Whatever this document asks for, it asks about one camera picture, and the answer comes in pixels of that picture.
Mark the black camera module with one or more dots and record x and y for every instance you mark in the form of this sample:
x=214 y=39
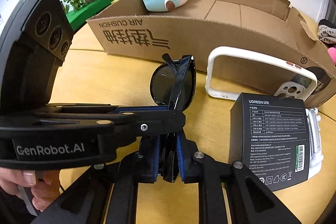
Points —
x=34 y=44

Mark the green planter box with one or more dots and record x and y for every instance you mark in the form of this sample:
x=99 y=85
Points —
x=77 y=19

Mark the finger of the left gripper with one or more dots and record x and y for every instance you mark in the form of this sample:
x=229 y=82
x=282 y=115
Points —
x=148 y=121

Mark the black sunglasses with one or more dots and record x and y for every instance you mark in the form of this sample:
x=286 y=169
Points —
x=173 y=85

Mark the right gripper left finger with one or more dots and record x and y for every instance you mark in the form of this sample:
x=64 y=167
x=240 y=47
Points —
x=109 y=194

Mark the black Ugreen product box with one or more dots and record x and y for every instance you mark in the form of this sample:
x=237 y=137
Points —
x=270 y=136

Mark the white phone stand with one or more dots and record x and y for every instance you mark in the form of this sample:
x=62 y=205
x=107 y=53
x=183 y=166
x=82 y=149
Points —
x=316 y=156

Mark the person's left hand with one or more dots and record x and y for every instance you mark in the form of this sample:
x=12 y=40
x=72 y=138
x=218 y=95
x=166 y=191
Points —
x=44 y=192

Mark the white clear phone case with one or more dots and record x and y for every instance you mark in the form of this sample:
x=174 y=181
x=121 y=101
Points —
x=263 y=72

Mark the brown cardboard box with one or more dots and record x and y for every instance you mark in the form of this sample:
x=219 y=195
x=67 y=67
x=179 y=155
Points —
x=272 y=27

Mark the grey knitted cloth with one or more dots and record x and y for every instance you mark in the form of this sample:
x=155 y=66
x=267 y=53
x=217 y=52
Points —
x=326 y=32

